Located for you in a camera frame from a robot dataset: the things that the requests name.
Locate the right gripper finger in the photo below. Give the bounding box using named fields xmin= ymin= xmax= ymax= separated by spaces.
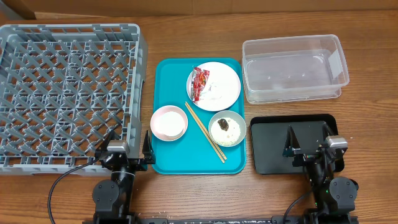
xmin=322 ymin=122 xmax=335 ymax=139
xmin=282 ymin=126 xmax=301 ymax=157

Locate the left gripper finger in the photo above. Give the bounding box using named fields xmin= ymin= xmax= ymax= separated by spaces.
xmin=96 ymin=130 xmax=120 ymax=152
xmin=142 ymin=131 xmax=155 ymax=164

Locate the pink shallow bowl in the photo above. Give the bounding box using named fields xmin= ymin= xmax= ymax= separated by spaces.
xmin=150 ymin=105 xmax=188 ymax=141

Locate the wooden chopstick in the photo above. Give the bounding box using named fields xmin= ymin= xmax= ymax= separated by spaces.
xmin=186 ymin=101 xmax=228 ymax=161
xmin=184 ymin=103 xmax=226 ymax=164

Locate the grey bowl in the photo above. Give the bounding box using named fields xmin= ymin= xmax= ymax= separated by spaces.
xmin=208 ymin=110 xmax=246 ymax=147

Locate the brown food piece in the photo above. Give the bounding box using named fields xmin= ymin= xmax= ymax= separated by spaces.
xmin=218 ymin=118 xmax=229 ymax=131

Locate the white napkin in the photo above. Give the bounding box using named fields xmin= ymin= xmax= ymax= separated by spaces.
xmin=203 ymin=82 xmax=228 ymax=100

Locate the white round plate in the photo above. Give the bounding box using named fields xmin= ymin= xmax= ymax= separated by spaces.
xmin=187 ymin=62 xmax=241 ymax=111

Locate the red snack wrapper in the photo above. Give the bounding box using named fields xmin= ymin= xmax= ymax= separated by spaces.
xmin=190 ymin=67 xmax=210 ymax=102

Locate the small white cup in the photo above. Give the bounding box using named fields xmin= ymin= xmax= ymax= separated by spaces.
xmin=159 ymin=111 xmax=185 ymax=138

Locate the white rice pile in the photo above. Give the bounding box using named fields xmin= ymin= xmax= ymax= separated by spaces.
xmin=210 ymin=117 xmax=241 ymax=146

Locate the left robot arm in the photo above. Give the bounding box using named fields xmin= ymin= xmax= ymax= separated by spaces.
xmin=92 ymin=131 xmax=155 ymax=224

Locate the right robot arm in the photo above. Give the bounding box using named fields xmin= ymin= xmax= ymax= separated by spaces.
xmin=282 ymin=124 xmax=359 ymax=223

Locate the black rectangular tray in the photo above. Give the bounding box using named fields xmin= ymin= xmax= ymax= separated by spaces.
xmin=250 ymin=114 xmax=338 ymax=175

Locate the teal plastic tray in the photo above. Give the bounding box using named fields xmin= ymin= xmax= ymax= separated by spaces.
xmin=152 ymin=58 xmax=246 ymax=175

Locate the grey plastic dish rack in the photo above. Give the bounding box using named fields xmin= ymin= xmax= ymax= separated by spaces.
xmin=1 ymin=24 xmax=147 ymax=175

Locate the clear plastic bin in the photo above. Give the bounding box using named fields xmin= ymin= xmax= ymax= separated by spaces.
xmin=242 ymin=34 xmax=349 ymax=104

